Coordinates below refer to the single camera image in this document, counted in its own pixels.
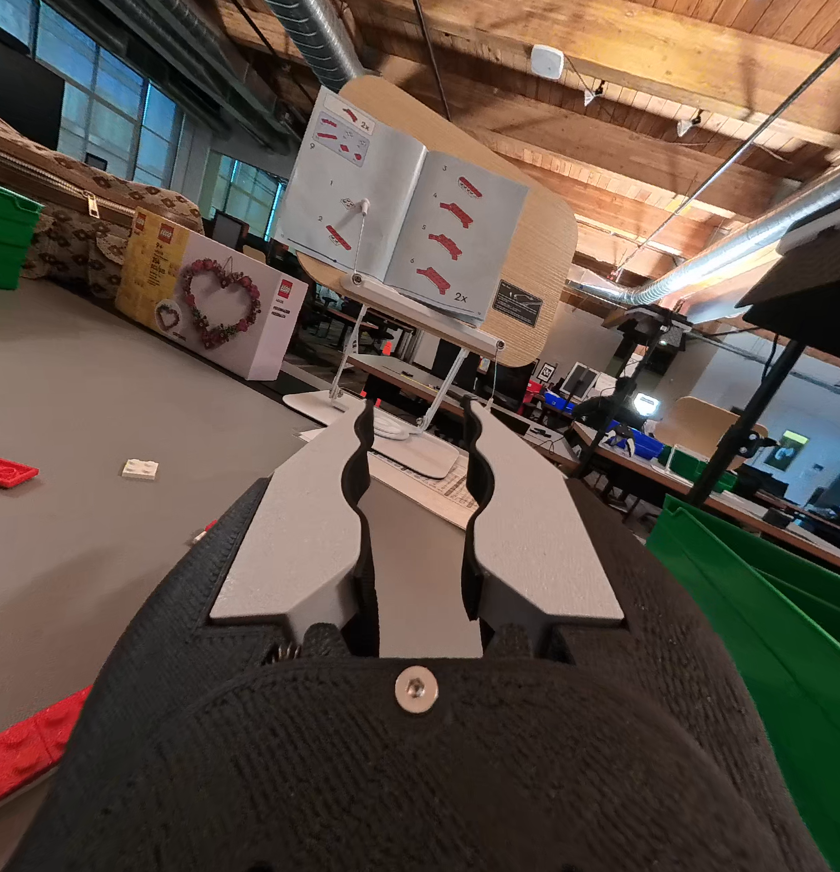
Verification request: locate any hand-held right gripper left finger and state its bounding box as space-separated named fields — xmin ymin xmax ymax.
xmin=209 ymin=401 xmax=380 ymax=628

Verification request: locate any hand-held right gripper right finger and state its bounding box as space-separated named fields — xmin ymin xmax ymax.
xmin=460 ymin=394 xmax=626 ymax=625

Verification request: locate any red lego heart frame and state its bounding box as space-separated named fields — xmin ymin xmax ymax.
xmin=0 ymin=684 xmax=94 ymax=813

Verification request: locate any lego set box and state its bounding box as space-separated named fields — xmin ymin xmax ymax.
xmin=114 ymin=206 xmax=309 ymax=382

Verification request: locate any red flat lego plate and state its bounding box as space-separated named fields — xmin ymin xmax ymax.
xmin=0 ymin=452 xmax=41 ymax=489

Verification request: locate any lego instruction booklet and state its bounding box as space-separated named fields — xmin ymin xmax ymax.
xmin=273 ymin=86 xmax=530 ymax=322

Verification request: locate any printed paper sheet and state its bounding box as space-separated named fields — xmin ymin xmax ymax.
xmin=299 ymin=424 xmax=483 ymax=530

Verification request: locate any long wooden desk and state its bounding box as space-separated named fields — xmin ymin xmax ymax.
xmin=568 ymin=417 xmax=840 ymax=575

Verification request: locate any small green storage bin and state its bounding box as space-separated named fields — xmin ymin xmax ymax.
xmin=667 ymin=446 xmax=738 ymax=496

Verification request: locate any green plastic bin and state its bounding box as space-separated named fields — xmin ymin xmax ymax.
xmin=644 ymin=493 xmax=840 ymax=872
xmin=0 ymin=178 xmax=45 ymax=291

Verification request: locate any black stand with platform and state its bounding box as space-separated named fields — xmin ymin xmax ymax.
xmin=684 ymin=219 xmax=840 ymax=509

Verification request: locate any patterned beige handbag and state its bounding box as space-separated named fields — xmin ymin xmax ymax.
xmin=0 ymin=108 xmax=207 ymax=302

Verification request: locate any black camera stand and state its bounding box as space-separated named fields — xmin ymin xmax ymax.
xmin=575 ymin=302 xmax=695 ymax=481

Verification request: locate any silver air duct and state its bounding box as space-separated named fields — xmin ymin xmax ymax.
xmin=563 ymin=158 xmax=840 ymax=309
xmin=264 ymin=0 xmax=374 ymax=94

